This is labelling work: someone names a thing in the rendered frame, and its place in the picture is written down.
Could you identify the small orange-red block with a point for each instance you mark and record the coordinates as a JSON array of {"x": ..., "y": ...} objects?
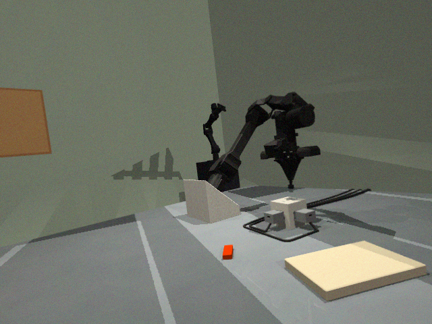
[{"x": 227, "y": 252}]

